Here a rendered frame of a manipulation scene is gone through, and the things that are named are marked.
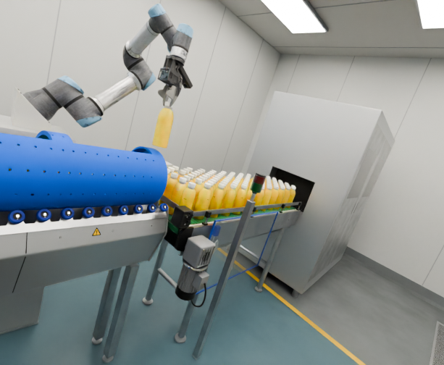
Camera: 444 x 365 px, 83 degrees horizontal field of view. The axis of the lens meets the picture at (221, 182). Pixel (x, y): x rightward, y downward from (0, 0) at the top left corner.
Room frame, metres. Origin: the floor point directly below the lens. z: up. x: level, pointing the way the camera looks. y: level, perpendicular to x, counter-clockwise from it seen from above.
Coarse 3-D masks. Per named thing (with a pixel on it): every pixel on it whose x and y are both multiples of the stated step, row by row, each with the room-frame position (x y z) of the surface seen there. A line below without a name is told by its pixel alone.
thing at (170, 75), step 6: (168, 60) 1.19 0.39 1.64; (174, 60) 1.19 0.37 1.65; (180, 60) 1.20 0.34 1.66; (168, 66) 1.19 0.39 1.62; (174, 66) 1.20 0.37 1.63; (162, 72) 1.18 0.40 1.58; (168, 72) 1.16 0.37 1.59; (174, 72) 1.18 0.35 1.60; (162, 78) 1.18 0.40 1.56; (168, 78) 1.16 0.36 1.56; (174, 78) 1.19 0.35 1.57; (180, 78) 1.21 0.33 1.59; (168, 84) 1.22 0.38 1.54; (174, 84) 1.19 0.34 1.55
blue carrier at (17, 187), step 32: (0, 160) 0.67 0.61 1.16; (32, 160) 0.73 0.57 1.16; (64, 160) 0.81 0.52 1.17; (96, 160) 0.90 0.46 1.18; (128, 160) 1.01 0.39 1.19; (160, 160) 1.15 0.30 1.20; (0, 192) 0.67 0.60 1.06; (32, 192) 0.73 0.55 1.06; (64, 192) 0.80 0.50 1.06; (96, 192) 0.89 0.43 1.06; (128, 192) 1.00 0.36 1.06; (160, 192) 1.13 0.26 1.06
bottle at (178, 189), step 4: (176, 184) 1.33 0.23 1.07; (180, 184) 1.32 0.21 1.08; (184, 184) 1.33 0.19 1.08; (176, 188) 1.31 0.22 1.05; (180, 188) 1.31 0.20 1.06; (184, 188) 1.32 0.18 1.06; (172, 192) 1.32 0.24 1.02; (176, 192) 1.30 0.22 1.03; (180, 192) 1.31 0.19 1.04; (172, 196) 1.31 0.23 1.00; (176, 196) 1.30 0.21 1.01; (180, 196) 1.31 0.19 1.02; (172, 200) 1.31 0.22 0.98; (176, 200) 1.30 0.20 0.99; (172, 208) 1.30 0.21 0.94; (172, 212) 1.30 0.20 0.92
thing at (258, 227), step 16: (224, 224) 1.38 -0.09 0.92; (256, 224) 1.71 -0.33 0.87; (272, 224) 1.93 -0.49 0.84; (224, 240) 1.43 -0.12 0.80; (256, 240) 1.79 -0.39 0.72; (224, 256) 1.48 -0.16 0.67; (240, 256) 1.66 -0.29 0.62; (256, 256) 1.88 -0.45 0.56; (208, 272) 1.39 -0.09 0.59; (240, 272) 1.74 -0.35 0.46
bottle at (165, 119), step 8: (160, 112) 1.19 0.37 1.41; (168, 112) 1.19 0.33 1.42; (160, 120) 1.18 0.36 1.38; (168, 120) 1.18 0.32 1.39; (160, 128) 1.17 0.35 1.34; (168, 128) 1.19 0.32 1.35; (160, 136) 1.17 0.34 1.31; (168, 136) 1.20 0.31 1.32; (152, 144) 1.18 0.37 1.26; (160, 144) 1.17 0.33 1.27
